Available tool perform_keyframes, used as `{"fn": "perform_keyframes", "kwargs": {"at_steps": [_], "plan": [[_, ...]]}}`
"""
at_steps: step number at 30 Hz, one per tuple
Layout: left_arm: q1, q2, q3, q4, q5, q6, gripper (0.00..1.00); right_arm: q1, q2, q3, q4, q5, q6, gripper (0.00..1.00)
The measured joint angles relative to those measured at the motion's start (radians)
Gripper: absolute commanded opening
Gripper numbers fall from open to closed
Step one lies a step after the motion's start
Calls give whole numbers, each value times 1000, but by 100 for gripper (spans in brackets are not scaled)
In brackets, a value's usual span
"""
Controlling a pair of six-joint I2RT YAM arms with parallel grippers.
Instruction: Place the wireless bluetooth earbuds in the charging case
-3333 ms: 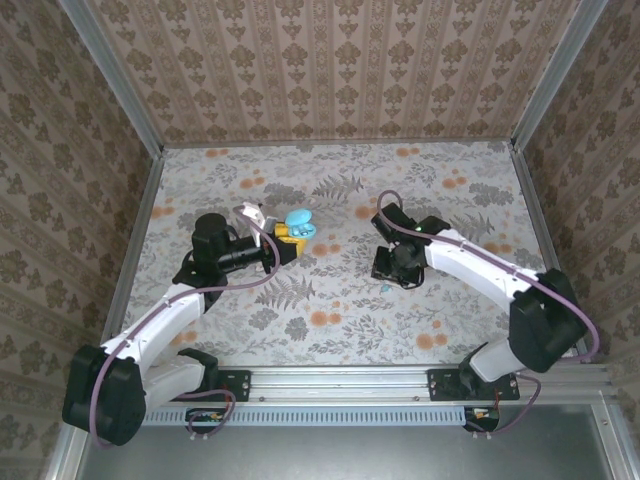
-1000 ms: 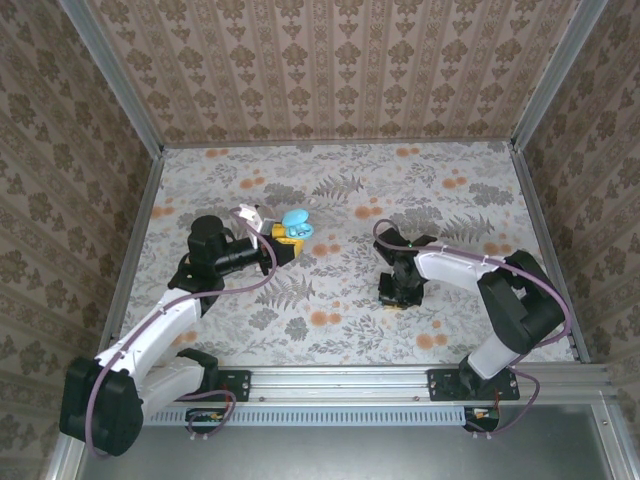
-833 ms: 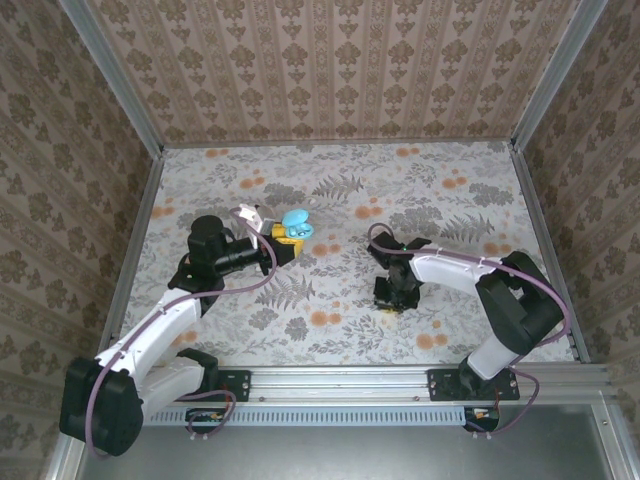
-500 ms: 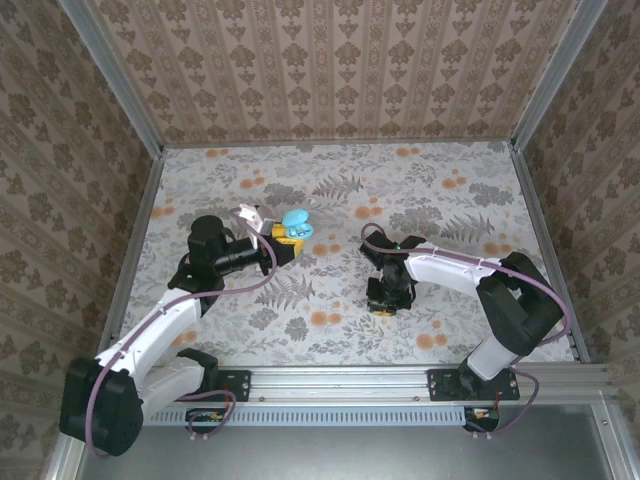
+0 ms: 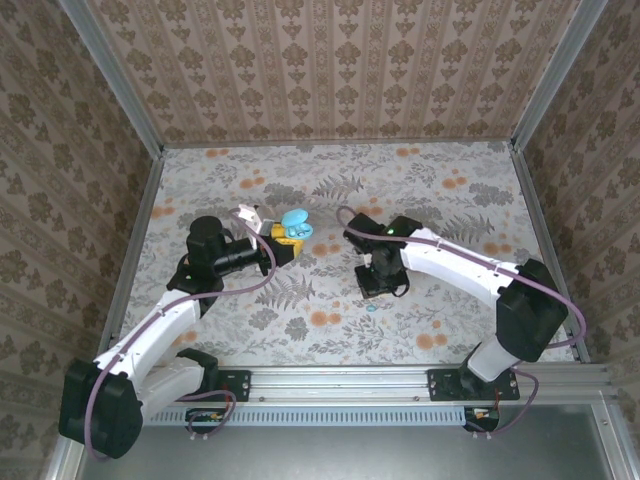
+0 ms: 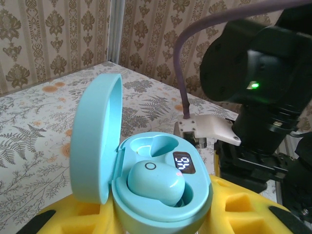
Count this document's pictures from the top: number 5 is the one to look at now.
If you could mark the light blue earbud charging case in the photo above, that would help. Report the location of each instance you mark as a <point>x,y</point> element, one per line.
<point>295,217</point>

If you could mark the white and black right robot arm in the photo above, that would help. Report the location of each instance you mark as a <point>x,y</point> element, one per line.
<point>460,265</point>

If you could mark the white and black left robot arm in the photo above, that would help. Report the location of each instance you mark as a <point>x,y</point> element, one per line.
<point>155,335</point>

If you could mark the floral patterned table cover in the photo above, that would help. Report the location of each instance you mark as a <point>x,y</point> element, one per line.
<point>325,340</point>

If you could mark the thin aluminium edge strip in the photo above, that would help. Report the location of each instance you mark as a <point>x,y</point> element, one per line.
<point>350,144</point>

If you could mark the grey sheet metal panel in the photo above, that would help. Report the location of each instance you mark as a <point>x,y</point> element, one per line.
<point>350,455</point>

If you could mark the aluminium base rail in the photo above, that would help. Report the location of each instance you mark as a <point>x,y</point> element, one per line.
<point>340,385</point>

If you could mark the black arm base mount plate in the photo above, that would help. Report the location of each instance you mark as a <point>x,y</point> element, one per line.
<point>240,385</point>
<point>440,385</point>

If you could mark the aluminium table edge rail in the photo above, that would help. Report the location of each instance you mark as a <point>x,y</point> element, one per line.
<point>142,215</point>
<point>535,200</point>

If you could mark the aluminium frame post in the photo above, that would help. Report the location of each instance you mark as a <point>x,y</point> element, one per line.
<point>557,80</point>
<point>112,80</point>

